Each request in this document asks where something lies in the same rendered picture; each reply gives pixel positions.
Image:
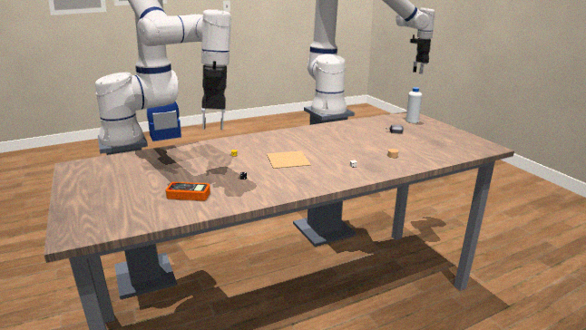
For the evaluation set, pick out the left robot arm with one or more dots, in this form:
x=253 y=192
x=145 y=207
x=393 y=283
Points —
x=329 y=72

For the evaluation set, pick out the tan flat mat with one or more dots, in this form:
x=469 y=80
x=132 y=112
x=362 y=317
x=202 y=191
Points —
x=287 y=159

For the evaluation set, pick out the tan cylinder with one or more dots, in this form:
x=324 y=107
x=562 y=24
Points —
x=392 y=153

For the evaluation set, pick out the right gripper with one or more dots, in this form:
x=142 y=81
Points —
x=214 y=83

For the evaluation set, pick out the orange digital multimeter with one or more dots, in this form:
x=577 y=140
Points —
x=188 y=191

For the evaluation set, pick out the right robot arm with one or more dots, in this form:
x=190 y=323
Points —
x=120 y=95

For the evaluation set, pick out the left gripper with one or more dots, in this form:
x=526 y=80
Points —
x=423 y=49

